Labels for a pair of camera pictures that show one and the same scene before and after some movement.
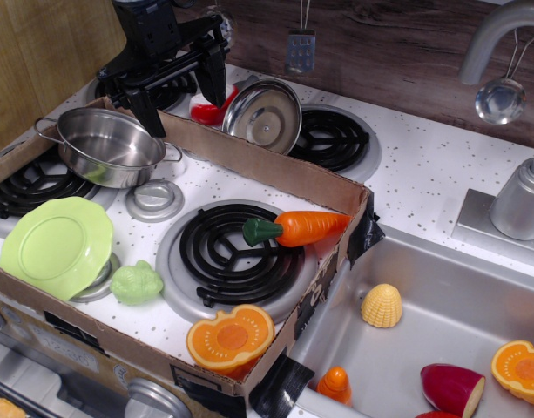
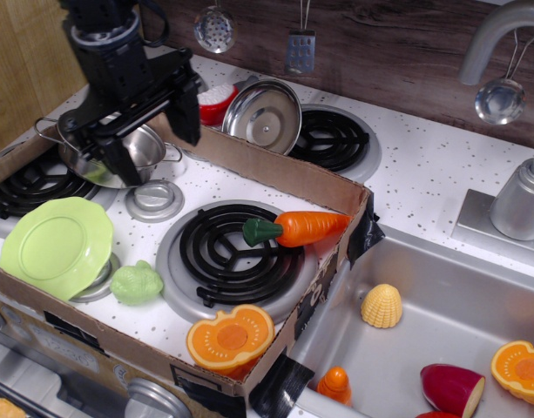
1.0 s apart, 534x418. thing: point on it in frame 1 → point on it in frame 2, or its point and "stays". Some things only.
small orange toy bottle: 334,383 stays
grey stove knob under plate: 101,286 stays
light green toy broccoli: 137,284 stays
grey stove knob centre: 154,200 stays
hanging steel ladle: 503,100 stays
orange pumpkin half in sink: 519,367 stays
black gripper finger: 212,72 → 185,114
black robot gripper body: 158,47 → 128,82
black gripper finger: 146,111 → 120,163
